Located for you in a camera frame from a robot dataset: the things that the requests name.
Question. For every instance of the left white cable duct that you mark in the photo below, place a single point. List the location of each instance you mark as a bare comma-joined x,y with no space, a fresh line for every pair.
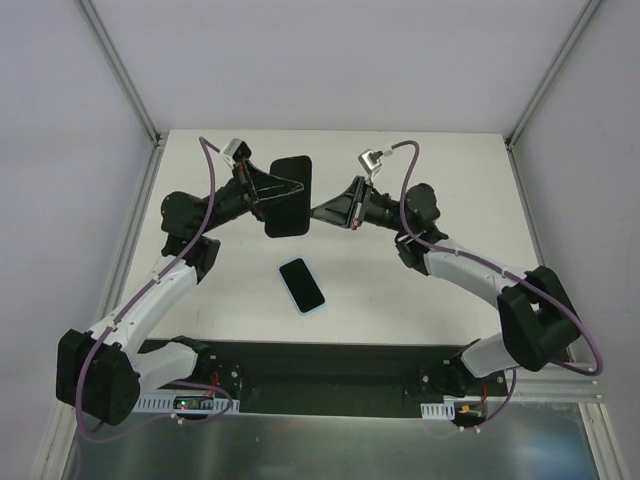
188,404

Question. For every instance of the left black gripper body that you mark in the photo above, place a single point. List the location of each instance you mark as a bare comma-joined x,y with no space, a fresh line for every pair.
249,185

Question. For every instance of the aluminium front rail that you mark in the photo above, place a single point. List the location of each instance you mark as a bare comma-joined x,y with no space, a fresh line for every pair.
555,384

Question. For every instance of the white cable duct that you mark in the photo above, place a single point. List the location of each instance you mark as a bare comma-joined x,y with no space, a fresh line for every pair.
438,411
188,404

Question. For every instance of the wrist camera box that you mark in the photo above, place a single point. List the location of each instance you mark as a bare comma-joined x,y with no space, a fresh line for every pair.
371,162
237,150

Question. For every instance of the right aluminium frame post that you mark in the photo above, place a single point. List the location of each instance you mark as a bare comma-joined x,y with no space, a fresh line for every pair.
577,30

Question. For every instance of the shiny metal front panel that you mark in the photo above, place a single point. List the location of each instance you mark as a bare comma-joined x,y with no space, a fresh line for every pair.
527,441

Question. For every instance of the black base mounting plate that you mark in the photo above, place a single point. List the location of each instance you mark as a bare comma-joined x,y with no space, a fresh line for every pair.
342,380

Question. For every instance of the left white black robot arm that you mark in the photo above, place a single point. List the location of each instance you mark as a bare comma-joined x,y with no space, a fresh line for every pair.
102,372

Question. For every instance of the black phone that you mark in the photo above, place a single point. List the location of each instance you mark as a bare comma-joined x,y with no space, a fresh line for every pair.
291,217

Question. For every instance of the left aluminium frame post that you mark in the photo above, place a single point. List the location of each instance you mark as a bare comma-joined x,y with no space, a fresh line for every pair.
108,48

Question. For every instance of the aluminium frame post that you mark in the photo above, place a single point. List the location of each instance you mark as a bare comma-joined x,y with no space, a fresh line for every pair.
577,30
108,48

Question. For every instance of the right white cable duct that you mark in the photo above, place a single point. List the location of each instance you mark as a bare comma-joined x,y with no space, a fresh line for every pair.
438,411

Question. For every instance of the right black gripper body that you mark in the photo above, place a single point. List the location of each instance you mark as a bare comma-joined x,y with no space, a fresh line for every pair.
360,201

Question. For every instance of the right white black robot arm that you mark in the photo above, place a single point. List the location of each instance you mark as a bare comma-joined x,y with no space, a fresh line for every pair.
533,307

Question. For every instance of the blue-cased smartphone on table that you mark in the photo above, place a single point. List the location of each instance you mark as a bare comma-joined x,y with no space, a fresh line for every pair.
302,286

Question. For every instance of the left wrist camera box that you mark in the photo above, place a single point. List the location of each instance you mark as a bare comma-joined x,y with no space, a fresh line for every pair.
237,150

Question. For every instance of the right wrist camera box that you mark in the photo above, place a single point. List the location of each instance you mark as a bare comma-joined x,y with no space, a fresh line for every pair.
371,162

